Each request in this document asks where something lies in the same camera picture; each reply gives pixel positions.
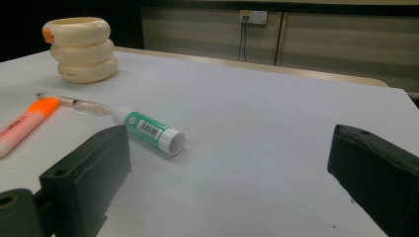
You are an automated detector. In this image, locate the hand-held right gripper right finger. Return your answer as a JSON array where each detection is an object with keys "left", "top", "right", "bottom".
[{"left": 326, "top": 123, "right": 419, "bottom": 237}]

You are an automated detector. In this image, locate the white table board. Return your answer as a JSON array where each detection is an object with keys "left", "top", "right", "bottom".
[{"left": 0, "top": 48, "right": 419, "bottom": 237}]

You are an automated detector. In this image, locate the wooden table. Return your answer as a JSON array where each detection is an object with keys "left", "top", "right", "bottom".
[{"left": 113, "top": 45, "right": 389, "bottom": 88}]

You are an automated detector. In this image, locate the cream ringed pen holder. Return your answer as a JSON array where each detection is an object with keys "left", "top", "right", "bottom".
[{"left": 42, "top": 16, "right": 120, "bottom": 84}]

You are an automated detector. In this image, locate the green and white glue stick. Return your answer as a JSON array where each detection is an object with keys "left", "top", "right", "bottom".
[{"left": 111, "top": 106, "right": 187, "bottom": 157}]

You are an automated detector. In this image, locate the white wall socket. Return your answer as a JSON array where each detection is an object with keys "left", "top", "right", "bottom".
[{"left": 239, "top": 9, "right": 269, "bottom": 26}]

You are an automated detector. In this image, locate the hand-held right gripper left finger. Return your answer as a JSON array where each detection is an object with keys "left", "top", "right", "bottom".
[{"left": 39, "top": 123, "right": 132, "bottom": 237}]

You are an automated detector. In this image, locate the black power cable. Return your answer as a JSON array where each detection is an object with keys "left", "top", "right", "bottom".
[{"left": 237, "top": 15, "right": 245, "bottom": 62}]

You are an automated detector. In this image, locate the orange and pink highlighter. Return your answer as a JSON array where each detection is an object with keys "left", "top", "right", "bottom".
[{"left": 0, "top": 97, "right": 61, "bottom": 159}]

